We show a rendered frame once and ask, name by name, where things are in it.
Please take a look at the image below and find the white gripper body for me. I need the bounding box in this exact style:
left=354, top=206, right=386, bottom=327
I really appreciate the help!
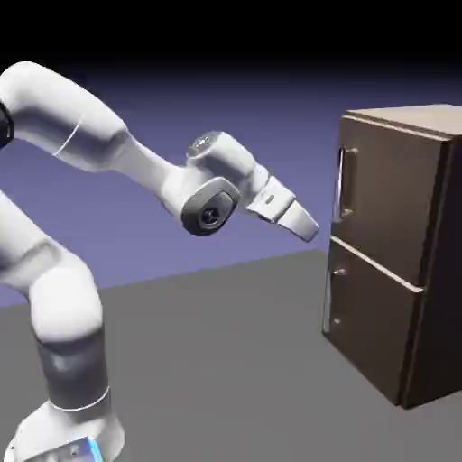
left=277, top=199, right=320, bottom=243

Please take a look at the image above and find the large dark brown cabinet door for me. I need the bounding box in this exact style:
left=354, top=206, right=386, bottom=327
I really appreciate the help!
left=330, top=115, right=452, bottom=293

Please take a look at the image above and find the small dark brown cabinet door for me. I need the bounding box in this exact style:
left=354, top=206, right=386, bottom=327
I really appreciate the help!
left=321, top=236, right=426, bottom=407

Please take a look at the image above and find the dark brown wooden cabinet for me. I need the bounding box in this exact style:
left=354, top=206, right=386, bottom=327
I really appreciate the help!
left=321, top=104, right=462, bottom=410

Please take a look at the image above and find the long silver door handle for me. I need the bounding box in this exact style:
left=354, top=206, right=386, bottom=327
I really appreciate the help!
left=331, top=145, right=359, bottom=223

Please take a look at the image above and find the short silver door handle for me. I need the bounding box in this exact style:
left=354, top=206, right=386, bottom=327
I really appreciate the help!
left=322, top=266, right=348, bottom=334

